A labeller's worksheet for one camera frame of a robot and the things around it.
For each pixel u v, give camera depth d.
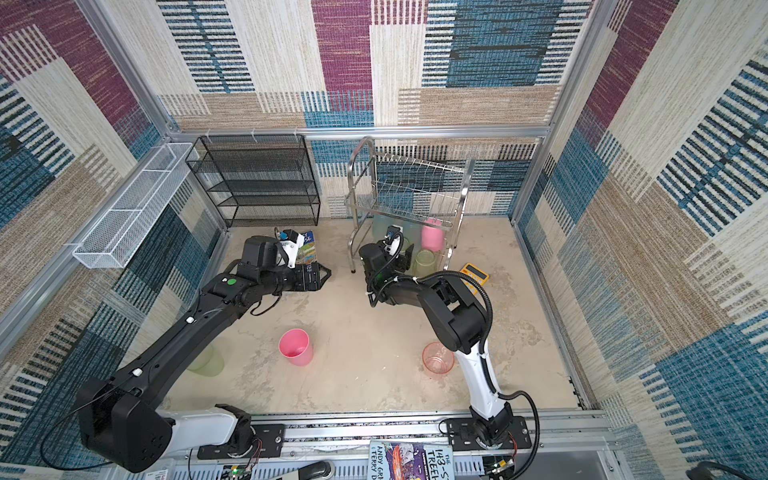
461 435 0.73
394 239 0.83
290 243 0.70
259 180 1.11
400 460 0.69
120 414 0.38
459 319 0.57
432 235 1.00
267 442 0.73
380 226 1.02
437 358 0.85
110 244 0.70
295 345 0.88
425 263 0.92
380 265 0.76
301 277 0.69
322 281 0.74
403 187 0.91
